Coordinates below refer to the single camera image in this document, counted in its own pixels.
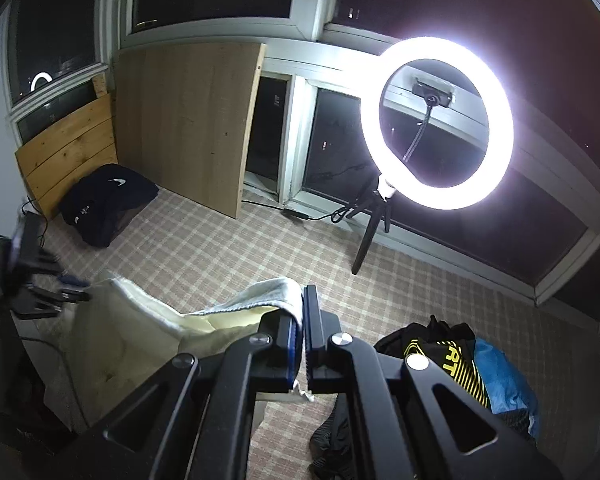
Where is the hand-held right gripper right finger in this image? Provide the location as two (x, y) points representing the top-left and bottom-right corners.
(302, 285), (563, 480)

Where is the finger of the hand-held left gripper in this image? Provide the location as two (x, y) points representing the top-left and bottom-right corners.
(29, 250), (88, 288)
(12, 285), (92, 319)

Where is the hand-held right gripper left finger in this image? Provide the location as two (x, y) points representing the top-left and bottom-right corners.
(87, 310), (306, 480)

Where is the white button shirt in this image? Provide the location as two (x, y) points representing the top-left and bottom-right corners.
(65, 270), (316, 431)

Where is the dark navy garment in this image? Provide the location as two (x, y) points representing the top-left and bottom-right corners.
(60, 162), (160, 248)

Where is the pine slatted board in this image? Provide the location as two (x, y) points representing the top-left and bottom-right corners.
(15, 92), (118, 221)

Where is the black and yellow garment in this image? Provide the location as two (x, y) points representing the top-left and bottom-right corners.
(374, 316), (491, 411)

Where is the large light wooden board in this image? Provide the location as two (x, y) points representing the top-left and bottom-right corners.
(114, 42), (267, 220)

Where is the blue garment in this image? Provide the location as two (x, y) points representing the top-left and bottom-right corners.
(472, 337), (541, 436)

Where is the black phone holder gooseneck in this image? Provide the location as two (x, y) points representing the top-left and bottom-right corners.
(402, 76), (457, 163)

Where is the black cable with adapter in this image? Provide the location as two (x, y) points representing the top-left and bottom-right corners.
(19, 197), (46, 222)

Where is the black ring light cable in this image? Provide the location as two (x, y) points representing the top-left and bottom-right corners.
(242, 195), (361, 223)

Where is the white ring light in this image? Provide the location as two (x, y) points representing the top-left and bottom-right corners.
(360, 35), (516, 211)

